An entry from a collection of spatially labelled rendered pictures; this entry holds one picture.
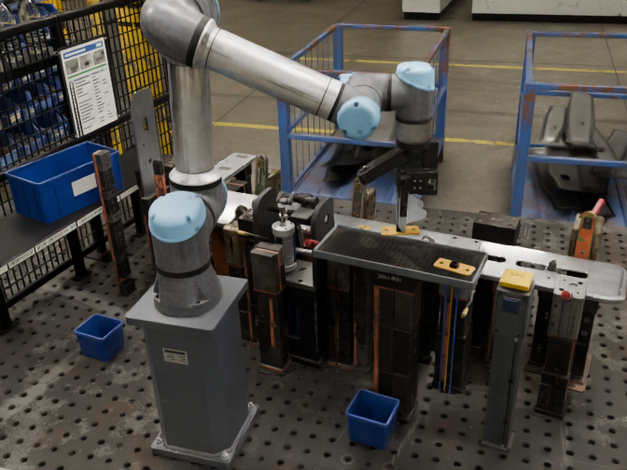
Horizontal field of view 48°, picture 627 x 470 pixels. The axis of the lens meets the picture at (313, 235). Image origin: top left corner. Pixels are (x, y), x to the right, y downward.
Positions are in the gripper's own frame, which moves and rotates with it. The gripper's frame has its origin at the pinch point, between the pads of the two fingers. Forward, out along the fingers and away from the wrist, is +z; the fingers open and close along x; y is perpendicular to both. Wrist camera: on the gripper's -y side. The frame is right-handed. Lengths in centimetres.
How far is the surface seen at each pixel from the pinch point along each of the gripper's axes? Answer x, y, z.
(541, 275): 14.3, 38.0, 22.9
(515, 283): -14.1, 22.7, 7.0
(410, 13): 826, 100, 114
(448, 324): 7.5, 14.0, 32.8
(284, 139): 241, -40, 70
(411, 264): -5.3, 2.1, 7.1
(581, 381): 7, 50, 52
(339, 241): 6.0, -13.3, 7.2
